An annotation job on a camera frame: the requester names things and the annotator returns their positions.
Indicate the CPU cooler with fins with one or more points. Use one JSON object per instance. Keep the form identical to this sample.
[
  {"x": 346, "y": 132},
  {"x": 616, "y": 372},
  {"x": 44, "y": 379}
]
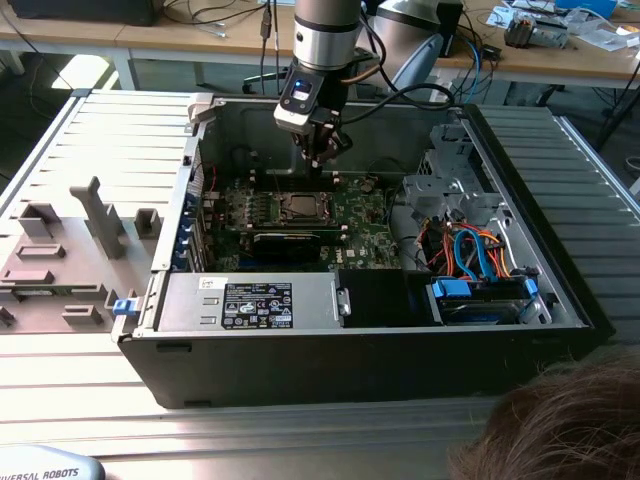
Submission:
[{"x": 520, "y": 32}]

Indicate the pale blue teach pendant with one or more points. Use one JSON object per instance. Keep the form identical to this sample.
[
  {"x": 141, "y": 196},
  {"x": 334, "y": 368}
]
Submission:
[{"x": 50, "y": 467}]

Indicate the wooden desk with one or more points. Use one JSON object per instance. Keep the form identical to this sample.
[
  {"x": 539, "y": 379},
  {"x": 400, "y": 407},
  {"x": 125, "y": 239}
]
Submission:
[
  {"x": 550, "y": 65},
  {"x": 150, "y": 35}
]

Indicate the brown-haired person's head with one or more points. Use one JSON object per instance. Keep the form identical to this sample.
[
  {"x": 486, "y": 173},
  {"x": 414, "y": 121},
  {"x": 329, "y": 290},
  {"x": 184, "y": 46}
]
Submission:
[{"x": 565, "y": 430}]

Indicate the CPU socket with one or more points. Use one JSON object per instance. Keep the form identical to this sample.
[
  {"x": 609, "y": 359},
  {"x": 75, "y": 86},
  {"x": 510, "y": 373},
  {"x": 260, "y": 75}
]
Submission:
[{"x": 278, "y": 220}]

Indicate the blue cardboard box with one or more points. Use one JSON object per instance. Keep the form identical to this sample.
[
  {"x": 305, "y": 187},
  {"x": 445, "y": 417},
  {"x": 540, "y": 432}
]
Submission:
[{"x": 587, "y": 6}]

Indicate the silver metal device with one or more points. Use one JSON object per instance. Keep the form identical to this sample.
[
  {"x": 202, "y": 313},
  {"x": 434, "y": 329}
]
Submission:
[{"x": 552, "y": 35}]

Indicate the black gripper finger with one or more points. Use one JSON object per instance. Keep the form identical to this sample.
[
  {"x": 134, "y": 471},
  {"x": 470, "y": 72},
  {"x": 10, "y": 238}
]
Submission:
[
  {"x": 335, "y": 142},
  {"x": 307, "y": 147}
]

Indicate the hard disk in blue carrier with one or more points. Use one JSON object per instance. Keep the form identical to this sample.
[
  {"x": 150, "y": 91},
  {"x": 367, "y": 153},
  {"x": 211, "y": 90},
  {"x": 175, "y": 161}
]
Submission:
[{"x": 480, "y": 312}]

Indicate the black stand leg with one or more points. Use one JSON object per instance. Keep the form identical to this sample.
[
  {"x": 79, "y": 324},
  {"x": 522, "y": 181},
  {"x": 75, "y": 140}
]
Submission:
[{"x": 619, "y": 105}]

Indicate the green motherboard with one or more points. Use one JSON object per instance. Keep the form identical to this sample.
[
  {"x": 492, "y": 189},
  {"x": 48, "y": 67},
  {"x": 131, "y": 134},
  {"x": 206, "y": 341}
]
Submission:
[{"x": 370, "y": 235}]

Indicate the grey parts rack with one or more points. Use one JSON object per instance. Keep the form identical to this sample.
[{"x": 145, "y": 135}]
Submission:
[{"x": 75, "y": 250}]

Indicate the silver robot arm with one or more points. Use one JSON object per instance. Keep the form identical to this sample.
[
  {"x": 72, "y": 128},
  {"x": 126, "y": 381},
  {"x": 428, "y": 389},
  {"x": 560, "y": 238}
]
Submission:
[{"x": 325, "y": 45}]

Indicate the black equipment box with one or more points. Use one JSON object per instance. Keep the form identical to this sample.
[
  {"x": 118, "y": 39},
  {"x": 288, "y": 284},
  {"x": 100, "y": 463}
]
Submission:
[{"x": 75, "y": 10}]

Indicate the black graphics card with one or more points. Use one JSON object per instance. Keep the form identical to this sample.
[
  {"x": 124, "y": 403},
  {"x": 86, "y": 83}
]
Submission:
[{"x": 285, "y": 247}]

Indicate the metal drive cage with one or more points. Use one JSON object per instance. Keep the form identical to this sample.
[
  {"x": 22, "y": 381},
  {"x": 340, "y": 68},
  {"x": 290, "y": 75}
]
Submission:
[{"x": 450, "y": 197}]

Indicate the grey power supply unit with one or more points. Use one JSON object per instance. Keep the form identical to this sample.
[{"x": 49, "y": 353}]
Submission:
[{"x": 190, "y": 305}]

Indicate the black PC case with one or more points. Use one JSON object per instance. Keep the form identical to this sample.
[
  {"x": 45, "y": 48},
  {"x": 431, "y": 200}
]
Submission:
[{"x": 300, "y": 370}]

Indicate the round coin battery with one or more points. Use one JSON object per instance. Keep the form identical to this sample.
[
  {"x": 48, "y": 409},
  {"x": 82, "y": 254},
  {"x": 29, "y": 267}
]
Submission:
[{"x": 369, "y": 183}]

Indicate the white power adapter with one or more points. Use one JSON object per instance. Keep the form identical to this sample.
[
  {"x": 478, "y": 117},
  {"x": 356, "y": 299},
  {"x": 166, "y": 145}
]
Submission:
[{"x": 442, "y": 92}]

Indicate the clear plastic bag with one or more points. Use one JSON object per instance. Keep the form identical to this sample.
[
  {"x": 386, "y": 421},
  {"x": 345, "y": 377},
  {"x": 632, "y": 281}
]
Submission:
[{"x": 605, "y": 37}]

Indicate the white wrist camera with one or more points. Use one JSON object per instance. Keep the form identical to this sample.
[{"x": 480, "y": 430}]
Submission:
[{"x": 295, "y": 117}]

